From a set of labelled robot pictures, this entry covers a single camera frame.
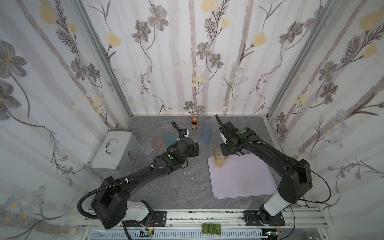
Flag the yellow plastic cup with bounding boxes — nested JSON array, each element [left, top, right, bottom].
[[214, 147, 227, 168]]

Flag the brown bottle orange cap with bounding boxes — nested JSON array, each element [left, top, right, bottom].
[[191, 118, 198, 130]]

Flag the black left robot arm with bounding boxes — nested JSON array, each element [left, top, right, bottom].
[[77, 137, 200, 230]]

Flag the blue plastic cup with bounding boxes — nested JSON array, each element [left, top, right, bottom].
[[201, 123, 214, 144]]

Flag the green connector block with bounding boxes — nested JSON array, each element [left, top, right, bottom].
[[202, 224, 222, 235]]

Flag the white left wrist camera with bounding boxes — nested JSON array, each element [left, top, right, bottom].
[[180, 129, 189, 137]]

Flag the lilac plastic tray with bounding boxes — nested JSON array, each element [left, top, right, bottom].
[[208, 154, 277, 199]]

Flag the clear faceted glass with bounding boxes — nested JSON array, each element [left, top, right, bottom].
[[139, 137, 153, 155], [191, 135, 203, 150]]

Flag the pink plastic cup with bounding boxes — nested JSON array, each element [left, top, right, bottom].
[[153, 136, 166, 151]]

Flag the aluminium rail frame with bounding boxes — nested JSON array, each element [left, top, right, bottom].
[[76, 207, 335, 240]]

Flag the teal plastic cup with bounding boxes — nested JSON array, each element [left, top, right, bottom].
[[164, 133, 178, 148]]

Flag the silver metal case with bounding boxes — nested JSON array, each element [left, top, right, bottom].
[[89, 131, 140, 179]]

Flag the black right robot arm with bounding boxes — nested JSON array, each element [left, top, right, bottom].
[[216, 115, 313, 226]]

